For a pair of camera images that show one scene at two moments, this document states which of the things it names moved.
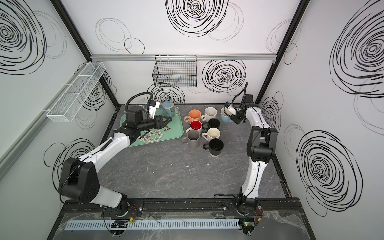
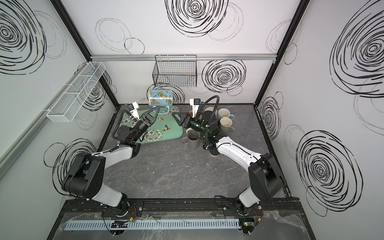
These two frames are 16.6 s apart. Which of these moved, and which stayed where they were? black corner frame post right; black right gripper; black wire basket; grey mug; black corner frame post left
Moved: black right gripper
Stayed: grey mug; black wire basket; black corner frame post right; black corner frame post left
